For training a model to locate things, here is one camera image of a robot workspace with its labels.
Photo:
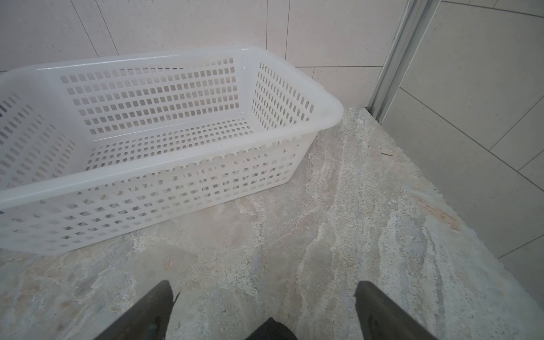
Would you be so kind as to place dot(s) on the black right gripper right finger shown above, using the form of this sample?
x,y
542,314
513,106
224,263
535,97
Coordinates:
x,y
381,318

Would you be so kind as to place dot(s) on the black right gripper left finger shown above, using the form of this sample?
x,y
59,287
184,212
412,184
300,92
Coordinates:
x,y
147,319

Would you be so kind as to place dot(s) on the white plastic laundry basket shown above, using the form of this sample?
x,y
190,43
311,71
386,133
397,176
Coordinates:
x,y
95,149

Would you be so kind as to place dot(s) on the aluminium corner profile right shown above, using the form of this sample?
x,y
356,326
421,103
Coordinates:
x,y
415,21

